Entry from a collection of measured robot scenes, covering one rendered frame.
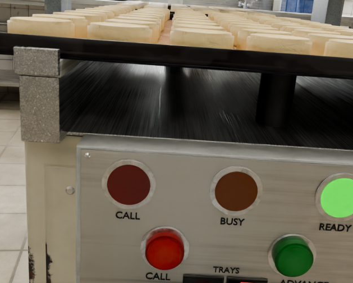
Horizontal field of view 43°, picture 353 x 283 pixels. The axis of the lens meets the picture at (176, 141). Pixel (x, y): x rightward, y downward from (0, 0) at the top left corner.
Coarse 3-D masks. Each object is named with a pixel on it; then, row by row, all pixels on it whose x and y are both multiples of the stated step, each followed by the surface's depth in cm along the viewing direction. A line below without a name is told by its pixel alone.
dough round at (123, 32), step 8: (96, 24) 34; (104, 24) 34; (112, 24) 35; (120, 24) 36; (128, 24) 36; (136, 24) 37; (88, 32) 34; (96, 32) 33; (104, 32) 33; (112, 32) 33; (120, 32) 33; (128, 32) 33; (136, 32) 33; (144, 32) 34; (120, 40) 33; (128, 40) 33; (136, 40) 34; (144, 40) 34
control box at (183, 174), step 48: (96, 144) 33; (144, 144) 34; (192, 144) 35; (240, 144) 36; (96, 192) 34; (192, 192) 34; (288, 192) 34; (96, 240) 35; (144, 240) 35; (192, 240) 35; (240, 240) 35; (336, 240) 35
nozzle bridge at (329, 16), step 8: (48, 0) 108; (56, 0) 108; (64, 0) 112; (320, 0) 115; (328, 0) 109; (336, 0) 109; (344, 0) 109; (48, 8) 109; (56, 8) 109; (64, 8) 112; (320, 8) 114; (328, 8) 109; (336, 8) 109; (312, 16) 120; (320, 16) 114; (328, 16) 110; (336, 16) 110; (336, 24) 111
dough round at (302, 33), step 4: (292, 32) 46; (296, 32) 46; (300, 32) 45; (304, 32) 45; (308, 32) 45; (312, 32) 44; (316, 32) 45; (320, 32) 45; (324, 32) 46; (328, 32) 46; (332, 32) 47; (300, 36) 45; (304, 36) 45
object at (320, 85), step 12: (300, 84) 63; (312, 84) 58; (324, 84) 54; (336, 84) 50; (348, 84) 47; (324, 96) 54; (336, 96) 50; (348, 96) 47; (336, 108) 50; (348, 108) 46
